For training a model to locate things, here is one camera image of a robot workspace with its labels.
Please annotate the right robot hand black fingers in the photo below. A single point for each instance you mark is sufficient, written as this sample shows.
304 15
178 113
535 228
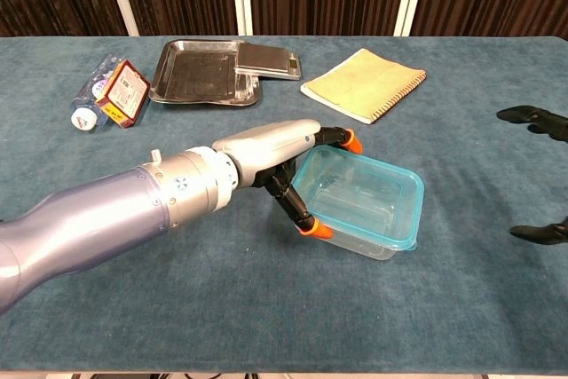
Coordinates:
541 121

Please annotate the silver digital kitchen scale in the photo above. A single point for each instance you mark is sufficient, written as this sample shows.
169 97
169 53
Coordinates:
266 59

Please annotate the clear plastic container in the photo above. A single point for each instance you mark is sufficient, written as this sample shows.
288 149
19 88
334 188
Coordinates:
364 246

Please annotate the transparent blue lid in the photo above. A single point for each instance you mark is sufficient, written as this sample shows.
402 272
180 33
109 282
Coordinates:
399 183

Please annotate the stainless steel tray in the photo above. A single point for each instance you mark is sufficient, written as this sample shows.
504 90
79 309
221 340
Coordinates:
195 73

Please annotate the spiral notebook kraft cover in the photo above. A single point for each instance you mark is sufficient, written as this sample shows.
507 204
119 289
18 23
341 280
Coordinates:
364 81

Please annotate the red yellow carton box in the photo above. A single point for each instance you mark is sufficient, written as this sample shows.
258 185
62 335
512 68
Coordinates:
126 92

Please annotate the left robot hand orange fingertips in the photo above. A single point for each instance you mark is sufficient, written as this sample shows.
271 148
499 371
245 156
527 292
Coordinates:
266 144

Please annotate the blue table cloth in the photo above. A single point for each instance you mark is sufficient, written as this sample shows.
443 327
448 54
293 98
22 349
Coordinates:
266 317

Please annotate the clear plastic water bottle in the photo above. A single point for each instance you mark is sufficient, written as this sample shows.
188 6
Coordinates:
89 99

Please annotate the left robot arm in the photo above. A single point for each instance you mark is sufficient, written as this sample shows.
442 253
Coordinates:
102 215

